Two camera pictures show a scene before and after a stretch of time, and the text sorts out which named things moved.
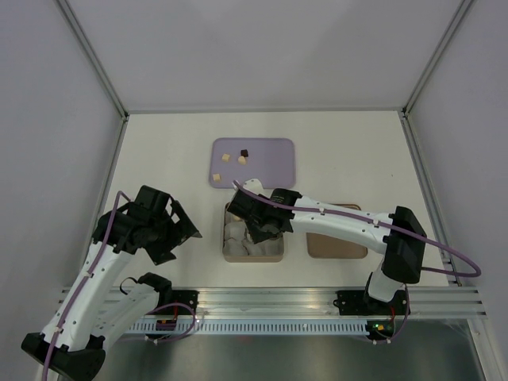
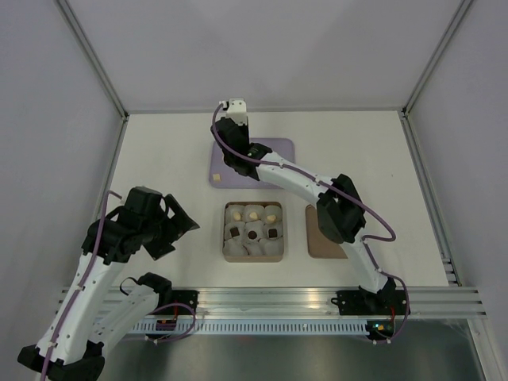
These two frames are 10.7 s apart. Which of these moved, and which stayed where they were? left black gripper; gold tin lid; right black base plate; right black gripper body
Moved: right black gripper body
Stayed: left black gripper; right black base plate; gold tin lid
